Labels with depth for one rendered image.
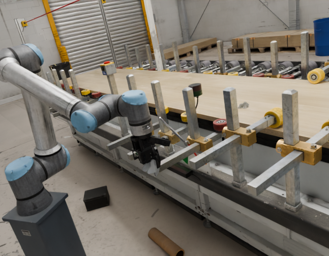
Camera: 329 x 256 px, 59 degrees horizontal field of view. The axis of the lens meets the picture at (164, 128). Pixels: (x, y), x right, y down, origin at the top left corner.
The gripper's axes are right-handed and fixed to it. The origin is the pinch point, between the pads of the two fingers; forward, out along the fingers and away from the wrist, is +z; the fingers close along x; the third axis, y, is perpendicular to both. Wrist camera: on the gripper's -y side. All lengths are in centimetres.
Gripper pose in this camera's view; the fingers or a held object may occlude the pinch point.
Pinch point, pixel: (156, 172)
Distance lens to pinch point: 127.0
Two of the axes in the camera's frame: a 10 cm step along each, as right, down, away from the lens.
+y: -7.8, 3.6, -5.1
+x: 6.0, 1.9, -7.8
